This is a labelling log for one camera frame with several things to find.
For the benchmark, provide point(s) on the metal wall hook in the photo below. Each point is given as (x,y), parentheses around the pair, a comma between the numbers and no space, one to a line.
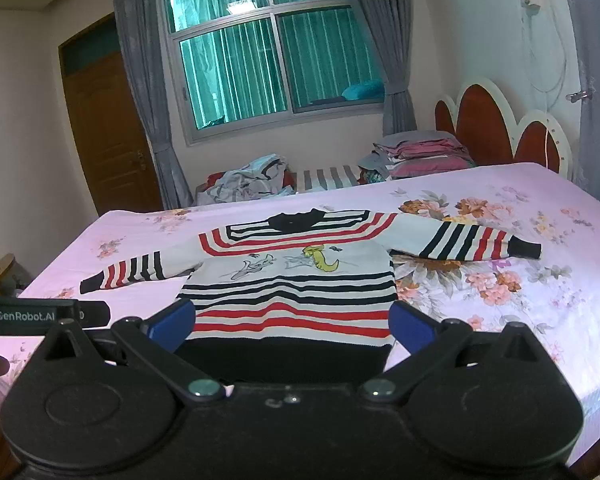
(579,95)

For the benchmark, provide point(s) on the red and white headboard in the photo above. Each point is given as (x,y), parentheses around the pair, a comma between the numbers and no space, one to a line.
(485,125)

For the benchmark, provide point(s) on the teal cushion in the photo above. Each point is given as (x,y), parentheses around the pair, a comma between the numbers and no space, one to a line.
(362,90)

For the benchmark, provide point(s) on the pink floral bed sheet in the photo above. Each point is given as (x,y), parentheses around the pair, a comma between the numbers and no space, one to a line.
(530,310)

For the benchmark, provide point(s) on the white wall device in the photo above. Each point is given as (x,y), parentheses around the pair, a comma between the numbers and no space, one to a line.
(530,0)

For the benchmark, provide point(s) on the pile of grey clothes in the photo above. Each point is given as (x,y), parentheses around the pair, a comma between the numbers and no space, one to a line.
(252,177)

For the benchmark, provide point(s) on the brown wooden door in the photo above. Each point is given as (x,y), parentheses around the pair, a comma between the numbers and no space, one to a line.
(112,130)

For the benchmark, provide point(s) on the window with teal glass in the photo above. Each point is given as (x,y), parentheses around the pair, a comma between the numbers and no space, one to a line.
(260,60)

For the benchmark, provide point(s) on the grey striped cloth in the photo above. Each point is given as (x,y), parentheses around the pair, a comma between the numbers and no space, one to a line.
(325,177)

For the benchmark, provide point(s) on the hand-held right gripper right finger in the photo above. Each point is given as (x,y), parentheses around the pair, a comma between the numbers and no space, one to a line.
(411,326)

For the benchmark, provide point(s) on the striped knit sweater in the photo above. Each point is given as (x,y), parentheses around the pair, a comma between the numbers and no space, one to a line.
(285,285)

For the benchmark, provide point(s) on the grey curtain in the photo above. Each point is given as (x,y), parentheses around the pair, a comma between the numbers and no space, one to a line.
(592,60)
(385,35)
(147,85)

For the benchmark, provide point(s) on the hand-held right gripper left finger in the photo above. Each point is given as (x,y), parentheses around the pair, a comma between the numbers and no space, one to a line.
(172,321)

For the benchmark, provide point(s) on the stack of folded clothes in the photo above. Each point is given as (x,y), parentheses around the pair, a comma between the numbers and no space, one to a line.
(420,155)

